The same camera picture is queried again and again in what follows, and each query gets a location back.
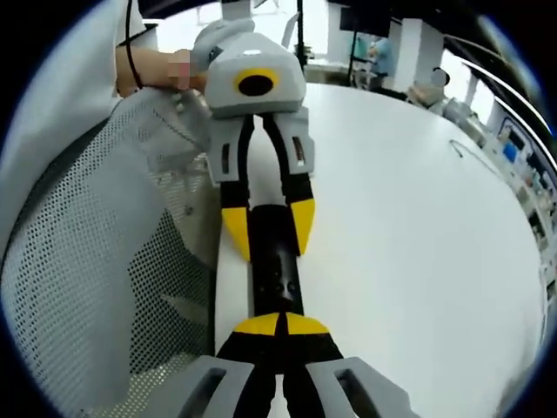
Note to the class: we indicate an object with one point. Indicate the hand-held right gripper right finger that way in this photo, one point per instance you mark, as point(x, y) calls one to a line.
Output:
point(330, 383)

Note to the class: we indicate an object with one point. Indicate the white mesh laundry bag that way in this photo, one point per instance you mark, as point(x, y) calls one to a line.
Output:
point(87, 261)

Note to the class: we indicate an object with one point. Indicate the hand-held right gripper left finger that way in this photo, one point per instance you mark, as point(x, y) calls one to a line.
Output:
point(235, 379)

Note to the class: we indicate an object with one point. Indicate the person's white shirt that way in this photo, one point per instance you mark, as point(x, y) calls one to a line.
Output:
point(65, 65)

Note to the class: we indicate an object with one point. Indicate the person's left hand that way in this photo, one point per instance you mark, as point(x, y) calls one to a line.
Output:
point(199, 82)

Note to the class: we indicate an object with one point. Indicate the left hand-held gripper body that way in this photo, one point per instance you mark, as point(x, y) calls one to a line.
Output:
point(261, 52)

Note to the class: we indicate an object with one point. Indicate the black tripod stand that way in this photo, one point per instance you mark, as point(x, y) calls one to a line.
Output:
point(300, 35)

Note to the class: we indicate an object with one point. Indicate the black remote control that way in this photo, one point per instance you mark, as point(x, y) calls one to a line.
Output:
point(276, 261)

